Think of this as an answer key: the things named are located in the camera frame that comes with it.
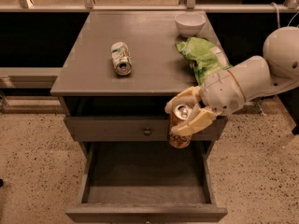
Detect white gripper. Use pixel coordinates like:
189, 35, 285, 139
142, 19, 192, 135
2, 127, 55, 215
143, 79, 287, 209
164, 70, 245, 136

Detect orange soda can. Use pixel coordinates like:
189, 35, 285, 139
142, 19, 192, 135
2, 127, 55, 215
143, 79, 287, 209
167, 102, 193, 149

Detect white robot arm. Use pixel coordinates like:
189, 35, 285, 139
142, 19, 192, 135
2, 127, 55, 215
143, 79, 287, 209
164, 26, 299, 136

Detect grey wooden drawer cabinet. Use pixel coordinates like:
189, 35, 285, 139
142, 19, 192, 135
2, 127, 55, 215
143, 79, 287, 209
50, 9, 244, 224

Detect white green soda can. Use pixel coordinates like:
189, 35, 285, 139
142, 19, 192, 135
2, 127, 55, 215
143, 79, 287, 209
111, 42, 132, 76

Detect open middle drawer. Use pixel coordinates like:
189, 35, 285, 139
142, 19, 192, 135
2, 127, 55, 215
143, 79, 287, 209
66, 142, 227, 224

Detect closed top drawer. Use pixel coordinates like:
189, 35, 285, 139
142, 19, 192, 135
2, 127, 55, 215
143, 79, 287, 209
63, 115, 229, 143

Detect green chip bag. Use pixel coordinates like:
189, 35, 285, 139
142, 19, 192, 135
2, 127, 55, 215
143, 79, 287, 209
176, 37, 232, 86

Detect white bowl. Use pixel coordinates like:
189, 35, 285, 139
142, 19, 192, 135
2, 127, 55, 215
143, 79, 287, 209
175, 12, 206, 37

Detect white cable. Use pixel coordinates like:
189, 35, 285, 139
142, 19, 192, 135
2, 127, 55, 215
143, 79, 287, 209
270, 1, 299, 30

